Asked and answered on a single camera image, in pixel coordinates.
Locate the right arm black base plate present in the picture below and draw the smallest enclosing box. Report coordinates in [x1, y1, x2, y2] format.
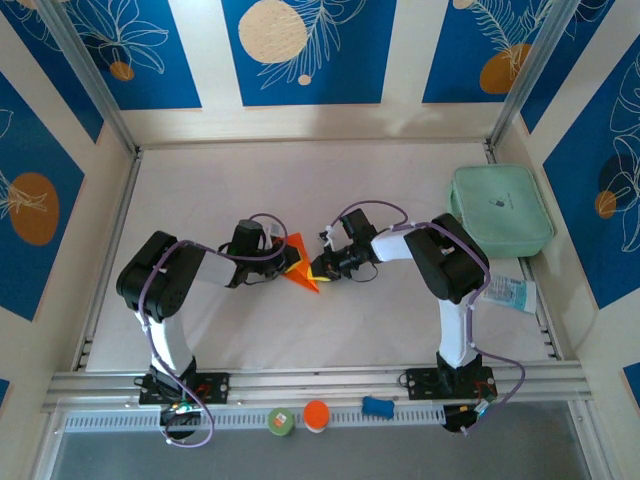
[403, 368, 497, 401]

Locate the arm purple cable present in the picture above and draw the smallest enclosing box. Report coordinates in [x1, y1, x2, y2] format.
[329, 199, 526, 437]
[138, 213, 290, 448]

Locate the orange square paper sheet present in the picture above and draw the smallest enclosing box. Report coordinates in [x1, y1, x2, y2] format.
[279, 232, 322, 295]

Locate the white and blue tube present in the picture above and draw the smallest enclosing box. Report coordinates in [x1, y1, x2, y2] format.
[479, 273, 539, 315]

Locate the grey slotted cable duct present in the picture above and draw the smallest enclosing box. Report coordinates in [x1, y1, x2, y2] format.
[63, 405, 449, 434]

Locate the orange cap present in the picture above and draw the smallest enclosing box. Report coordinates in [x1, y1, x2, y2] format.
[302, 399, 331, 434]

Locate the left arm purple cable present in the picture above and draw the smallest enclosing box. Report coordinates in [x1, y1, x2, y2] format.
[138, 213, 290, 448]

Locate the mint green zip case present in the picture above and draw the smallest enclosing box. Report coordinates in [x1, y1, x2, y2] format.
[446, 164, 557, 260]

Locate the grey sheet metal shelf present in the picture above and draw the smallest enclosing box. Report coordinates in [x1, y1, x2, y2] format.
[29, 399, 614, 480]

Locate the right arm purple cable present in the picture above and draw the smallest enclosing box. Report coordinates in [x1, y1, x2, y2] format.
[329, 199, 526, 437]

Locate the aluminium corner post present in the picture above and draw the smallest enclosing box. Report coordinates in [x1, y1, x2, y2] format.
[487, 0, 584, 151]
[37, 0, 144, 159]

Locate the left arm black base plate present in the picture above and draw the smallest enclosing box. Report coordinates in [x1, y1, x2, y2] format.
[138, 372, 231, 406]

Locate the aluminium cross rail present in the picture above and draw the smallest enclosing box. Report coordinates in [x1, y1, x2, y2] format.
[42, 360, 595, 412]

